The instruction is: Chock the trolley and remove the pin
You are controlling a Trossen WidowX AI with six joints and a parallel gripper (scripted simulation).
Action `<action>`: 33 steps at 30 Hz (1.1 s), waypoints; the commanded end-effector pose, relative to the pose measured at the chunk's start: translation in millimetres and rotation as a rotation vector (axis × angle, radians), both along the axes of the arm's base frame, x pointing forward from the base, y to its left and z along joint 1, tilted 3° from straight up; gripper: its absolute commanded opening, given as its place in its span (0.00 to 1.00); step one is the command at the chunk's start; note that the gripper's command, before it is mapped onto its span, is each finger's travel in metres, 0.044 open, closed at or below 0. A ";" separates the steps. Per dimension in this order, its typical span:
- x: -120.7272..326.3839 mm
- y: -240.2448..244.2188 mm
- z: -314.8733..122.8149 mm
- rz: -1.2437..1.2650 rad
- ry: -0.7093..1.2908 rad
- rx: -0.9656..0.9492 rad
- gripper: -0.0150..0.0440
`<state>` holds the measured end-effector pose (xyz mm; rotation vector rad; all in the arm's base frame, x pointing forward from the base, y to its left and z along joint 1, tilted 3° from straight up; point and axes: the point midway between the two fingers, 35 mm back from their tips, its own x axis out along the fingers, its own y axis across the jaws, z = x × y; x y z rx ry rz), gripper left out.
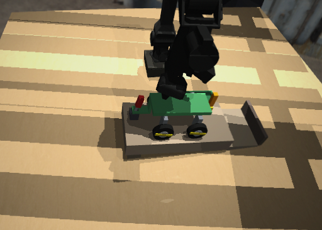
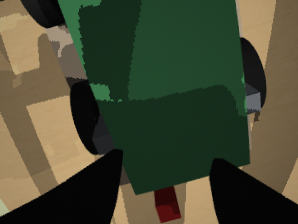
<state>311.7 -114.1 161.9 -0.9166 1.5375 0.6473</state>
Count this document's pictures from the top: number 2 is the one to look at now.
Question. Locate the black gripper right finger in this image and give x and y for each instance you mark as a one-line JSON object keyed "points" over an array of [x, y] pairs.
{"points": [[240, 199]]}

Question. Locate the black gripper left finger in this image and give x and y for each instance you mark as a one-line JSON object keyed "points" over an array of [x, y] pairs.
{"points": [[89, 197]]}

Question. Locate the green wheeled trolley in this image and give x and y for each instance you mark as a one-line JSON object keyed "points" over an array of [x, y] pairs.
{"points": [[170, 82]]}

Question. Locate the grey ramp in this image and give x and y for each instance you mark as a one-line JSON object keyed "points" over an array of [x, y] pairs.
{"points": [[70, 64]]}

